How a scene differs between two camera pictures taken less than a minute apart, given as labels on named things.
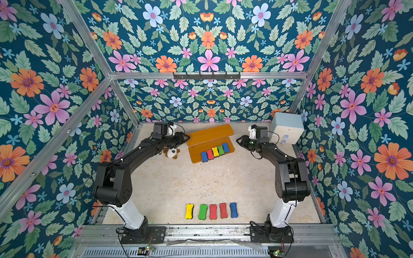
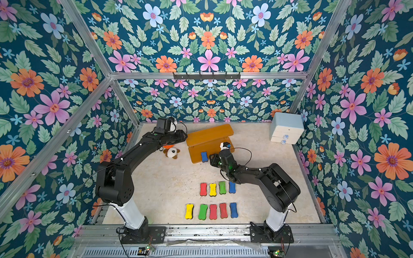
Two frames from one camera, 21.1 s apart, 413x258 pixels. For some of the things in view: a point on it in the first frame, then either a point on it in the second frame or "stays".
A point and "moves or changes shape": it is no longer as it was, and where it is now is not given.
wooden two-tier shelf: [200, 141] stays
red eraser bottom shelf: [210, 154] → [203, 189]
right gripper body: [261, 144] → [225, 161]
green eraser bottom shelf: [221, 150] moves or changes shape
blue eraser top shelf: [233, 207] stays
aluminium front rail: [105, 241] stays
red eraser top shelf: [213, 212] stays
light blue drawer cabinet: [286, 128] stays
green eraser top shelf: [202, 212] stays
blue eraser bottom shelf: [226, 147] moves or changes shape
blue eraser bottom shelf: [204, 156] stays
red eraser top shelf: [223, 210] stays
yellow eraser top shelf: [189, 211] stays
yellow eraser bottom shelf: [215, 151] → [212, 190]
